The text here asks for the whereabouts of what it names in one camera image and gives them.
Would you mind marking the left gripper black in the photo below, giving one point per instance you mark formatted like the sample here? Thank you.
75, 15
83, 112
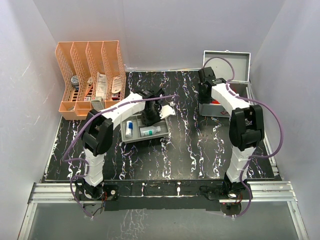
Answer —
150, 123

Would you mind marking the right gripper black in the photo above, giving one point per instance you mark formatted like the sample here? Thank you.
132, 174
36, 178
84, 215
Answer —
202, 100

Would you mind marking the red first aid kit pouch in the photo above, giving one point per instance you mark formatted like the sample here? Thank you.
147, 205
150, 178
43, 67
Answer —
215, 102

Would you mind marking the white bottle white cap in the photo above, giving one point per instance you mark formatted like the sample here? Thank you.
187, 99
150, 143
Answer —
149, 130

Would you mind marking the grey plastic divided tray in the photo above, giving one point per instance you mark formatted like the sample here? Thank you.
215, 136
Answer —
133, 130

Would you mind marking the white blue bandage roll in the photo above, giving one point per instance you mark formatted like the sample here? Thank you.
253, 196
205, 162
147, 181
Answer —
129, 129

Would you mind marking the grey metal case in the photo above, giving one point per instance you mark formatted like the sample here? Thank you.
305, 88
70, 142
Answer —
229, 65

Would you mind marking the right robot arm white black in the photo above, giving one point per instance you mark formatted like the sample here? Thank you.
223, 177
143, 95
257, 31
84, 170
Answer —
246, 126

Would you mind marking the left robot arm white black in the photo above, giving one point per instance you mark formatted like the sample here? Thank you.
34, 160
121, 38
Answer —
98, 131

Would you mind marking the white medicine box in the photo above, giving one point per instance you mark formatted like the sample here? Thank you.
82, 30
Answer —
97, 103

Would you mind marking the red white small box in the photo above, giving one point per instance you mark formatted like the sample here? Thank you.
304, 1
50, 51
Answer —
116, 96

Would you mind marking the white oval barcode package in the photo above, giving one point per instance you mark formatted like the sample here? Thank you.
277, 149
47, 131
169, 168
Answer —
116, 85

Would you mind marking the white paper packet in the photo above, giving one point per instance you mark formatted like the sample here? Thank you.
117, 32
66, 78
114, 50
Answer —
101, 86

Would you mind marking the orange plastic file organizer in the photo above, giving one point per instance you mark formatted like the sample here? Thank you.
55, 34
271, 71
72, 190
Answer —
85, 59

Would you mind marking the round tape tin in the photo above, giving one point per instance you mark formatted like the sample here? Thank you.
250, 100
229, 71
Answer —
74, 81

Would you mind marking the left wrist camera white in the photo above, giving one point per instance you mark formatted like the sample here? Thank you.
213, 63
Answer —
167, 110

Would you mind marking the aluminium frame rail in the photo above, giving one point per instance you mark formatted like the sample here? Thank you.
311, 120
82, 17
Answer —
164, 211

